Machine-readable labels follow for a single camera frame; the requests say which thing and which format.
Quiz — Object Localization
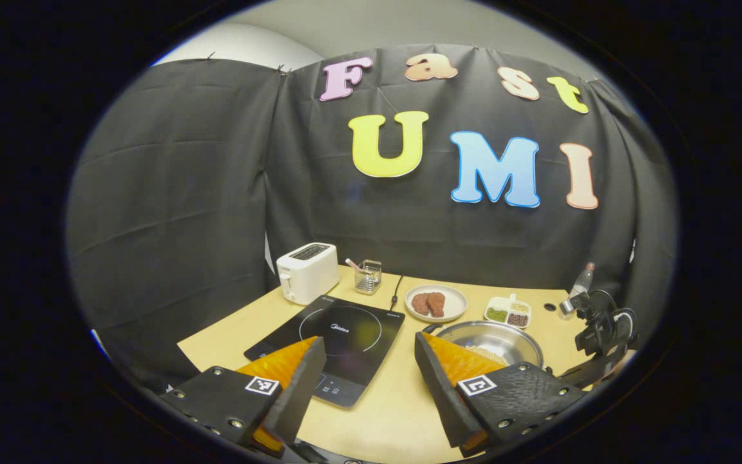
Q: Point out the white toaster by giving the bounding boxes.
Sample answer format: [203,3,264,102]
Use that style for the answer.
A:
[276,242,340,305]

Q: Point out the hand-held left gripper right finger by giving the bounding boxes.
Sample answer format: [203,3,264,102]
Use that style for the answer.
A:
[414,331,587,457]

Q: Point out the white round plate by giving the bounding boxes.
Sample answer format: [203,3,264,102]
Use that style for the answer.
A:
[404,285,468,324]

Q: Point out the steel pot with black handles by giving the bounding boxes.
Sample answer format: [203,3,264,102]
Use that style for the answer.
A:
[423,320,544,369]

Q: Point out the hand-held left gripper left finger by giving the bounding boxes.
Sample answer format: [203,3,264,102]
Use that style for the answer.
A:
[158,336,328,458]

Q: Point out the wire mesh basket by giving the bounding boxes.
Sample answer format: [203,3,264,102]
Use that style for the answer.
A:
[354,260,383,295]

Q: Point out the black induction cooktop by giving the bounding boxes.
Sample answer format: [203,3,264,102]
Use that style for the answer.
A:
[244,295,406,409]

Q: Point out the plastic water bottle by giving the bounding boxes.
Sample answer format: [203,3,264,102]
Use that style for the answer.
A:
[559,262,597,321]

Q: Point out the white divided dish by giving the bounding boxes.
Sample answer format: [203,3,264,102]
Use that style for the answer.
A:
[484,294,531,329]

